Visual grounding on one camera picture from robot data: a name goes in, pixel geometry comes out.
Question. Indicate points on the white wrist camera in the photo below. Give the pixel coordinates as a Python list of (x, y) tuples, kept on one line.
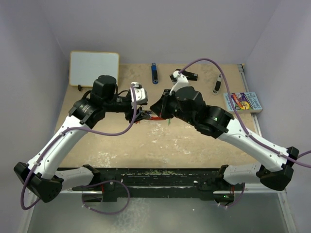
[(138, 93), (179, 81)]

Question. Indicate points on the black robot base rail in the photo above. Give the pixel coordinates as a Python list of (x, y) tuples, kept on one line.
[(197, 183)]

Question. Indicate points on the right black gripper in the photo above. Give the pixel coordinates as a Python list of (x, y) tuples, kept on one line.
[(161, 107)]

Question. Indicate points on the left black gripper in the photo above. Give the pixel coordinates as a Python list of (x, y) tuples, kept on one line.
[(129, 114)]

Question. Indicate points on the colourful book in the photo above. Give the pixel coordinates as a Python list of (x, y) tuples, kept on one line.
[(244, 102)]

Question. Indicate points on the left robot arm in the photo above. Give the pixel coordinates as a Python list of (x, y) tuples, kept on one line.
[(41, 175)]

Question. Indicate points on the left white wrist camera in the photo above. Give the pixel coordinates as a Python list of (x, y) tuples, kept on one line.
[(138, 93)]

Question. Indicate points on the white dry-erase board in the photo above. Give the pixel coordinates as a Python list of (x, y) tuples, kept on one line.
[(86, 66)]

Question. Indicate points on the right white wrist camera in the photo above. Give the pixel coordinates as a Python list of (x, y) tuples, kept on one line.
[(179, 81)]

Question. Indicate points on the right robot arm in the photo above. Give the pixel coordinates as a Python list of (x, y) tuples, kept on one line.
[(274, 164)]

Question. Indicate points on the red-handled metal key organizer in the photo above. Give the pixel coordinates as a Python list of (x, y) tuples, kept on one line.
[(147, 115)]

